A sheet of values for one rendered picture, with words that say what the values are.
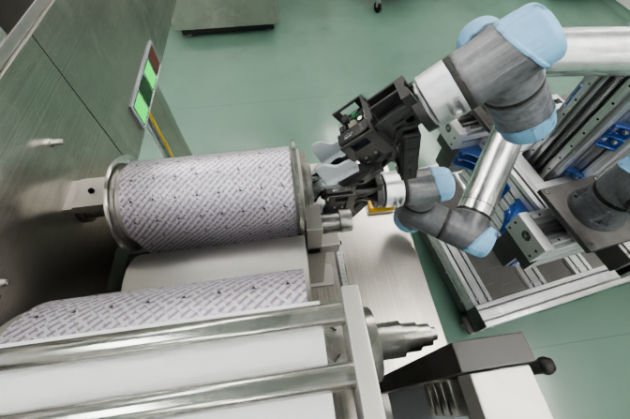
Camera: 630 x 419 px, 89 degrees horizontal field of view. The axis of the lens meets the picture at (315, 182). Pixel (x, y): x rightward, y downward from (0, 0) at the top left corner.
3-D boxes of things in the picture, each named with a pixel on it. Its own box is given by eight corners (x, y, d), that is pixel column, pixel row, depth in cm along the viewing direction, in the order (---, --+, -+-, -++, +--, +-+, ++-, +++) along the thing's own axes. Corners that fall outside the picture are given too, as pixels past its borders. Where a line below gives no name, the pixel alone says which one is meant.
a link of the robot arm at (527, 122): (535, 82, 50) (519, 31, 43) (571, 133, 44) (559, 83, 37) (484, 107, 54) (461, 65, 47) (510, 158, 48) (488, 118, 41)
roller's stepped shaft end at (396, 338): (435, 353, 31) (446, 349, 29) (375, 363, 31) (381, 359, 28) (425, 319, 33) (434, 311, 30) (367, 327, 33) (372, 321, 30)
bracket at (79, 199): (110, 210, 46) (102, 202, 44) (67, 215, 45) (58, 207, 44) (117, 182, 49) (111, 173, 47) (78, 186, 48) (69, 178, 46)
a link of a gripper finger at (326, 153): (291, 151, 53) (336, 123, 48) (314, 166, 57) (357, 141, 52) (292, 166, 51) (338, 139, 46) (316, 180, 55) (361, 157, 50)
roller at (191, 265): (313, 321, 52) (312, 301, 42) (151, 345, 50) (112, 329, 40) (305, 252, 59) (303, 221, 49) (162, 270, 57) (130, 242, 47)
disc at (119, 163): (146, 266, 51) (94, 219, 39) (142, 267, 51) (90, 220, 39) (160, 191, 60) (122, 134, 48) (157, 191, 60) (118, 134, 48)
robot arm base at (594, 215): (595, 185, 104) (620, 166, 96) (634, 225, 95) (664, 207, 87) (556, 195, 101) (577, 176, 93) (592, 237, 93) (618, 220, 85)
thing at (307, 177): (310, 165, 47) (307, 157, 54) (297, 167, 47) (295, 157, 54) (315, 213, 49) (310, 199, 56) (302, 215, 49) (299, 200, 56)
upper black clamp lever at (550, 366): (558, 373, 26) (561, 373, 25) (493, 384, 27) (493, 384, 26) (548, 354, 27) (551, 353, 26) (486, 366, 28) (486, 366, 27)
